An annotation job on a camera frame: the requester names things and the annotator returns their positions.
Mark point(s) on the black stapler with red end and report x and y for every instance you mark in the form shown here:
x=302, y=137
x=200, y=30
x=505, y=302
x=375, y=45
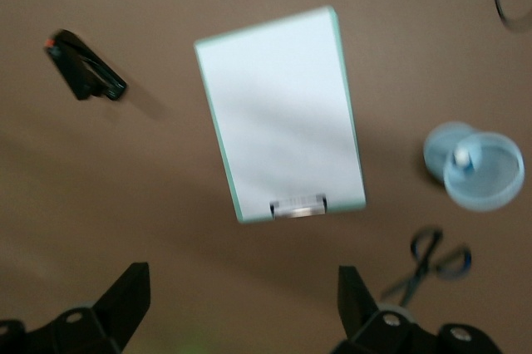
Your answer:
x=83, y=71

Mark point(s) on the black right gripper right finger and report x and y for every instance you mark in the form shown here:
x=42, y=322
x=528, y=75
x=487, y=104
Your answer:
x=355, y=300

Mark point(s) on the teal clipboard with paper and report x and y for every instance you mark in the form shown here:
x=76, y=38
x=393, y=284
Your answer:
x=278, y=121

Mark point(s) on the translucent blue cup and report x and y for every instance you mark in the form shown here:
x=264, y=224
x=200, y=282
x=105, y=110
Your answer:
x=482, y=188

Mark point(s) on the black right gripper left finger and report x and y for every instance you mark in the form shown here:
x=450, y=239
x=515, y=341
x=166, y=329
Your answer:
x=133, y=296

